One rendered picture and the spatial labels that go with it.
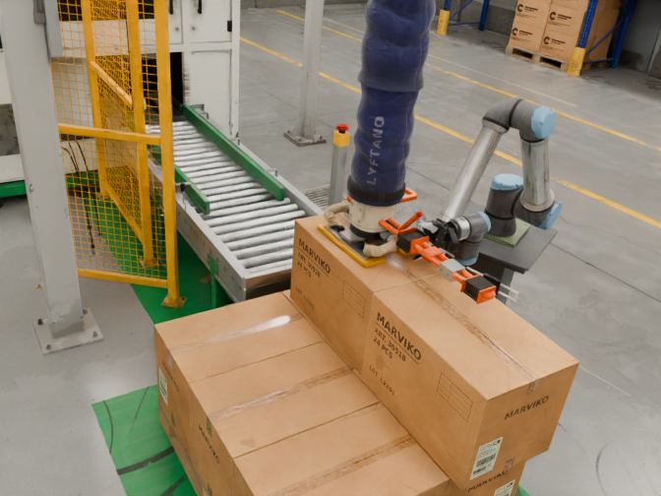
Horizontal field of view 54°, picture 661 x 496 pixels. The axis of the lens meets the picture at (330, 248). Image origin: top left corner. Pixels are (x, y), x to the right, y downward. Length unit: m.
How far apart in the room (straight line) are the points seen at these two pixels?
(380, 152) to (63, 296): 1.90
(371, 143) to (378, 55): 0.32
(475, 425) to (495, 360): 0.22
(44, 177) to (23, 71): 0.49
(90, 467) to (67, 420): 0.31
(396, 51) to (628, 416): 2.25
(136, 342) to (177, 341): 0.91
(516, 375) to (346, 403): 0.68
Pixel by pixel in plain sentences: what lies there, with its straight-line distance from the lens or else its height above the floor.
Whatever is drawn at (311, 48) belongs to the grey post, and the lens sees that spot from 6.03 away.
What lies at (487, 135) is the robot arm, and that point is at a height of 1.37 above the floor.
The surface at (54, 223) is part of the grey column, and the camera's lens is 3.34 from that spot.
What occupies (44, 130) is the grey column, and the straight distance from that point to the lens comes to 3.15.
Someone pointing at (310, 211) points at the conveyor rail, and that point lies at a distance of 3.64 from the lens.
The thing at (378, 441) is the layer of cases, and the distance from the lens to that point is 2.33.
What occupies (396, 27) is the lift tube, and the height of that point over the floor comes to 1.81.
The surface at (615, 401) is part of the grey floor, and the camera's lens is 3.72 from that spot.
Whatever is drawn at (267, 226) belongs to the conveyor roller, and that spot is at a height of 0.55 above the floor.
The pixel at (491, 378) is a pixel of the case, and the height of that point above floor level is 0.94.
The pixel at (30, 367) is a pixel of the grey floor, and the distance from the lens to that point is 3.55.
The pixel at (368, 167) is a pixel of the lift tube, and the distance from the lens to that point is 2.39.
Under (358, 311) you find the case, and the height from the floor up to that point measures 0.81.
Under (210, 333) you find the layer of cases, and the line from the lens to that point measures 2.73.
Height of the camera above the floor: 2.21
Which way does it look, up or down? 30 degrees down
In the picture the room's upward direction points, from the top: 6 degrees clockwise
